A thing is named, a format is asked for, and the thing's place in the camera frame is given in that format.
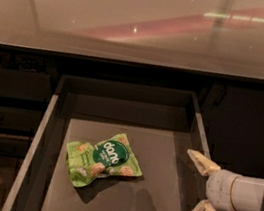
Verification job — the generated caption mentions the dark snack packets in drawer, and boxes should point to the dark snack packets in drawer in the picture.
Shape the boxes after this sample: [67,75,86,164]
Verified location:
[0,51,45,73]

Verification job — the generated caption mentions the green snack bag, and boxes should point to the green snack bag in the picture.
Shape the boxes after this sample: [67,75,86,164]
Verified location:
[65,133,142,188]

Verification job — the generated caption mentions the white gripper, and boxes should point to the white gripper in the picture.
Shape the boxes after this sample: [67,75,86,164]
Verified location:
[187,149,240,211]

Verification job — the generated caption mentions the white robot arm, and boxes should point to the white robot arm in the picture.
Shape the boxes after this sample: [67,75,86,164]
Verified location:
[187,149,264,211]

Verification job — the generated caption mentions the grey cabinet door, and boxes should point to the grey cabinet door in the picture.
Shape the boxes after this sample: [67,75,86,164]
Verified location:
[201,83,264,178]

